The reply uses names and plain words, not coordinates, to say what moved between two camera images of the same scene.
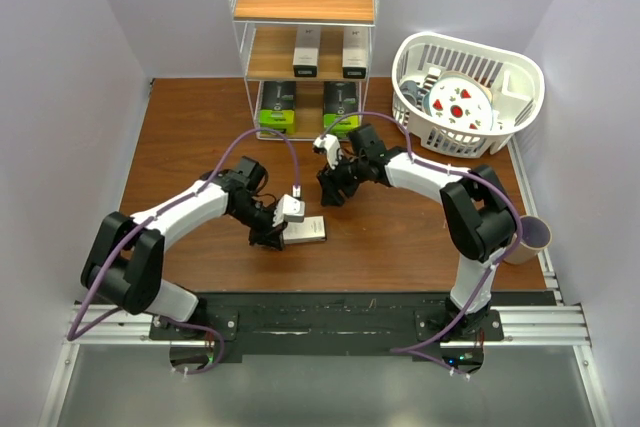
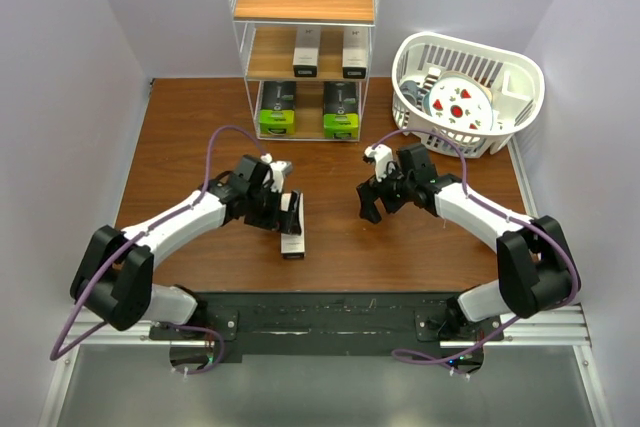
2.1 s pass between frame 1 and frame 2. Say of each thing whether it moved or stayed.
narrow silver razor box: stayed
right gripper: moved
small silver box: moved
